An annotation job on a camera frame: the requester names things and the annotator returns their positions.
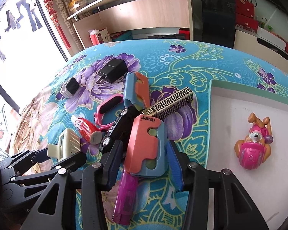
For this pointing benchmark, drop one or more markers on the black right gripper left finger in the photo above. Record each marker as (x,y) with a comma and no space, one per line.
(55,208)

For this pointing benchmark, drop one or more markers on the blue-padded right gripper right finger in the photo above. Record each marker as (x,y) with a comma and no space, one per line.
(233,206)

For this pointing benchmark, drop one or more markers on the white phone clamp holder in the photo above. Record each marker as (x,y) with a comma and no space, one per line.
(68,144)

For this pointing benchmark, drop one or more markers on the pink brown puppy toy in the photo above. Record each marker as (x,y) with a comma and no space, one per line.
(255,148)

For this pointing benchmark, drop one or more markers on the magenta translucent lighter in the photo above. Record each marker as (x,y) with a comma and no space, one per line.
(125,199)

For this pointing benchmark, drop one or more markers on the red white glue bottle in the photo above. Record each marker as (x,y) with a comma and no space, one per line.
(87,129)

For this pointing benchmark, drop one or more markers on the white smartwatch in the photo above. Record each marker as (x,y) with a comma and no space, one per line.
(69,88)

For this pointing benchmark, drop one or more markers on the black toy car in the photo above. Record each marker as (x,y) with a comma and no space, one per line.
(120,130)

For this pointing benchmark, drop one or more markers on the salmon blue toy knife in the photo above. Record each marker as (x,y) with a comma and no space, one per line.
(146,154)

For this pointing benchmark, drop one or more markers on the pink smartwatch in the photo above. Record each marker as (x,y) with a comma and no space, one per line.
(104,108)

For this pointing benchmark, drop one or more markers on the black gold patterned harmonica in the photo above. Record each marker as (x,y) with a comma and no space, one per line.
(170,104)

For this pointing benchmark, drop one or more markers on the blue orange toy knife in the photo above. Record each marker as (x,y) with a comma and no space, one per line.
(136,91)

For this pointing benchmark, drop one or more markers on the black power adapter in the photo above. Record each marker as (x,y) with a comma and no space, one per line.
(112,71)

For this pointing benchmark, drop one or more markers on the teal white shallow box tray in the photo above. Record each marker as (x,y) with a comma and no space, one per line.
(230,105)

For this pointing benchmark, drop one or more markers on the red white gift bag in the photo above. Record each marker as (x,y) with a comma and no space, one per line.
(99,36)

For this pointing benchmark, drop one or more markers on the floral blue tablecloth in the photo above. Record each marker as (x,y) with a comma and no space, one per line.
(170,65)

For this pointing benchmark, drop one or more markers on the cream low tv stand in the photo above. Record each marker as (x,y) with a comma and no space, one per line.
(248,43)

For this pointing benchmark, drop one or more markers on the white flat box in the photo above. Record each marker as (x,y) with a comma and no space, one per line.
(271,38)

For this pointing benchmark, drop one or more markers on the yellow container on shelf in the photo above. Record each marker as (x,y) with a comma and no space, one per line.
(76,5)

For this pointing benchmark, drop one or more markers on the black bag on floor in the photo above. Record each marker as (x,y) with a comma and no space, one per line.
(169,36)

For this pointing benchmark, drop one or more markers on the red chinese knot ornament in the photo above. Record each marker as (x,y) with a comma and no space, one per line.
(53,15)

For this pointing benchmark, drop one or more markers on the beige patterned curtain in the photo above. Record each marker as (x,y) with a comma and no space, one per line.
(62,4)

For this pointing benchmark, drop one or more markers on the red gift box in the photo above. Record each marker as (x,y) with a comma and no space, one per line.
(246,23)

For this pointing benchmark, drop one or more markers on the black water dispenser cabinet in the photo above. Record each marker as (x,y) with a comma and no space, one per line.
(217,22)

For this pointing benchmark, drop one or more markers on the red handbag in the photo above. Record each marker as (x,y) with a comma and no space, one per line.
(245,8)

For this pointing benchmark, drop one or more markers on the curved wooden counter shelf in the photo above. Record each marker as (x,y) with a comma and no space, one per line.
(135,15)

